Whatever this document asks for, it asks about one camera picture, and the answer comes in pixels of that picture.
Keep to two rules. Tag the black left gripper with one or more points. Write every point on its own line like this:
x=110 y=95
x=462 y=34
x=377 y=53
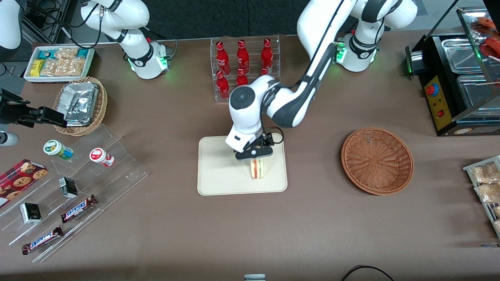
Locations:
x=266 y=141

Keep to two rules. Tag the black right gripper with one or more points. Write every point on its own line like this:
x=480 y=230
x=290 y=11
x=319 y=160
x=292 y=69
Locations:
x=11 y=113

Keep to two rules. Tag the triangular sandwich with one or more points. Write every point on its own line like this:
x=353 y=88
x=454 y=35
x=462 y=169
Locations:
x=257 y=169

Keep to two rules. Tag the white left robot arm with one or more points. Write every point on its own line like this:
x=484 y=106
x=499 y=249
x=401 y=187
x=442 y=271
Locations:
x=320 y=50

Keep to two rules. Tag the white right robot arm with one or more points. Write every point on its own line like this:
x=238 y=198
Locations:
x=136 y=58

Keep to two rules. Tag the cream plastic tray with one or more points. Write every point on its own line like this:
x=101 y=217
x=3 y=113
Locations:
x=218 y=175

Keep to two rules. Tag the light wicker basket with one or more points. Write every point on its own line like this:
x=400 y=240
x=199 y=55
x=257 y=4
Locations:
x=100 y=105

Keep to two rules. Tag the brown wicker basket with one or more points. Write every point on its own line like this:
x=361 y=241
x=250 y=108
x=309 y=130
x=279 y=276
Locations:
x=377 y=162

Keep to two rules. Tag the grey snack tray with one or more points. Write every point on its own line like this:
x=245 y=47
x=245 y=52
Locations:
x=468 y=168

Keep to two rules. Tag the silver foil packet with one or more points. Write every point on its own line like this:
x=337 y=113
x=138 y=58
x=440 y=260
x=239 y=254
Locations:
x=80 y=101
x=78 y=123

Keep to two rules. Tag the green lid yoghurt cup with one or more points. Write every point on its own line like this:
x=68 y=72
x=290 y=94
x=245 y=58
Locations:
x=56 y=149

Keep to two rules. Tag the white snack bin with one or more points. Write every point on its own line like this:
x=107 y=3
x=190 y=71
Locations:
x=29 y=78

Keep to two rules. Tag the clear bag of crackers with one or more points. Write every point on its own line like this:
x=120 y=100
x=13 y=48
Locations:
x=497 y=211
x=488 y=193
x=72 y=67
x=49 y=68
x=497 y=226
x=486 y=173
x=66 y=54

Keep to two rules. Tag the yellow snack packet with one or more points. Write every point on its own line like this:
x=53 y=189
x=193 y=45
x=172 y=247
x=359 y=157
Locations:
x=37 y=68

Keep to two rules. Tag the teal snack packet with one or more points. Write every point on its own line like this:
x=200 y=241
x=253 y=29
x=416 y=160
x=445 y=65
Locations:
x=45 y=54
x=83 y=53

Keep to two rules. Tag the red lid yoghurt cup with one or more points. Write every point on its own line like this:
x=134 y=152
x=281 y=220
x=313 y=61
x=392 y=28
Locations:
x=99 y=156

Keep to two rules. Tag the red cookie box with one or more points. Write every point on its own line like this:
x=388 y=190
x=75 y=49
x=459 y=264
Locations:
x=19 y=179

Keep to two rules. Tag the small black carton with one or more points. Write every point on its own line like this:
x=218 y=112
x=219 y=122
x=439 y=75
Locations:
x=30 y=212
x=68 y=187

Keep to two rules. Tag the red cola bottle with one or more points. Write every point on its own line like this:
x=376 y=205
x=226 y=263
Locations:
x=267 y=56
x=222 y=58
x=223 y=88
x=243 y=58
x=241 y=78
x=265 y=71

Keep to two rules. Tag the clear acrylic bottle rack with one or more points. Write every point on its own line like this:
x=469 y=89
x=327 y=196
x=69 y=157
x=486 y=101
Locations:
x=213 y=93

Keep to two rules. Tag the clear acrylic stepped display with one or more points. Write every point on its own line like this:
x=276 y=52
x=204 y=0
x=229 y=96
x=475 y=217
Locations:
x=117 y=171

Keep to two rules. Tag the Snickers chocolate bar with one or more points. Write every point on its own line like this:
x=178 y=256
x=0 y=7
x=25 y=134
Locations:
x=42 y=240
x=78 y=208

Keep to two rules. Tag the black food warmer cabinet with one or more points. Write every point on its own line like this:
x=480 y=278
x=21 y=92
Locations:
x=441 y=113

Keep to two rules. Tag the steel warmer pan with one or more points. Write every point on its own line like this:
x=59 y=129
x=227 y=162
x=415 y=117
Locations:
x=463 y=54
x=474 y=91

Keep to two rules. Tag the orange fried food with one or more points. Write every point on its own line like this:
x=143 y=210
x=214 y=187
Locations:
x=488 y=39

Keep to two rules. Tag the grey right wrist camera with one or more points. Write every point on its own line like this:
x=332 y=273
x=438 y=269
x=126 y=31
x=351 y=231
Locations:
x=8 y=139

